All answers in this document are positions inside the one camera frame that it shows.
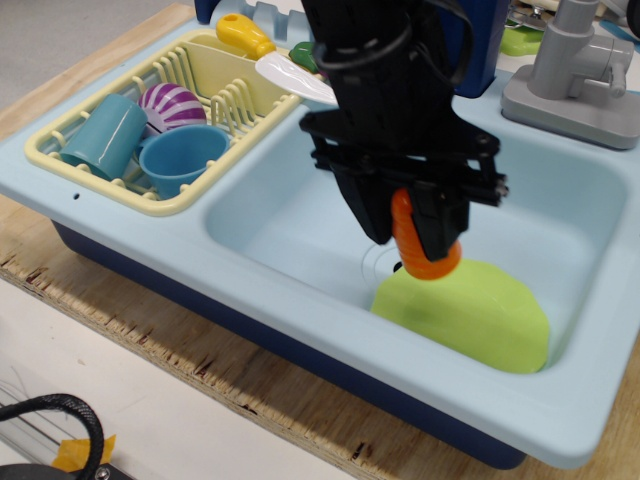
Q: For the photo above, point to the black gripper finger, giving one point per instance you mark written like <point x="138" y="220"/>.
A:
<point x="439" y="216"/>
<point x="369" y="199"/>

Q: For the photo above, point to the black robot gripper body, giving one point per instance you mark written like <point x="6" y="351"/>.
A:
<point x="394" y="127"/>

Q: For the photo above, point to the orange toy carrot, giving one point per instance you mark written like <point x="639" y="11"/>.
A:
<point x="411" y="252"/>

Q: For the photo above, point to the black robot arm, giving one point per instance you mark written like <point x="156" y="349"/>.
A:
<point x="442" y="25"/>

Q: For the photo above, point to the lime green plate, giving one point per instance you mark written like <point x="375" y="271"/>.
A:
<point x="478" y="310"/>

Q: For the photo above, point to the dark blue box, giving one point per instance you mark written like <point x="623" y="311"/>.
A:
<point x="288" y="27"/>

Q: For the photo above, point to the purple toy eggplant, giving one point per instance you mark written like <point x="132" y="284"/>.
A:
<point x="302" y="55"/>

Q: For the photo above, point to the light blue toy sink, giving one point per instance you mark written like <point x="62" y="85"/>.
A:
<point x="272" y="254"/>

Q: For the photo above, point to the green bowl in background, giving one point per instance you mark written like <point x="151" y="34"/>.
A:
<point x="521" y="41"/>

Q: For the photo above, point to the grey toy faucet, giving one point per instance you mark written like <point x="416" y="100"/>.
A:
<point x="577" y="85"/>

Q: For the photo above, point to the blue plastic cup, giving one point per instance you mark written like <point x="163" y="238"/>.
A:
<point x="178" y="157"/>

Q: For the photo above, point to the purple white striped ball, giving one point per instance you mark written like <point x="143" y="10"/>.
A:
<point x="169" y="106"/>

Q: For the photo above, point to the teal plastic cup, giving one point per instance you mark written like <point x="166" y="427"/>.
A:
<point x="108" y="138"/>

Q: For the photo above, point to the wooden board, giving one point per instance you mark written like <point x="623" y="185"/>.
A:
<point x="186" y="398"/>

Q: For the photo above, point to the orange tape piece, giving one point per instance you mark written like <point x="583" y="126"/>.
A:
<point x="73" y="454"/>

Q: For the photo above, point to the toy knife yellow handle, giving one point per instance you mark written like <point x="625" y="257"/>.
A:
<point x="240" y="32"/>

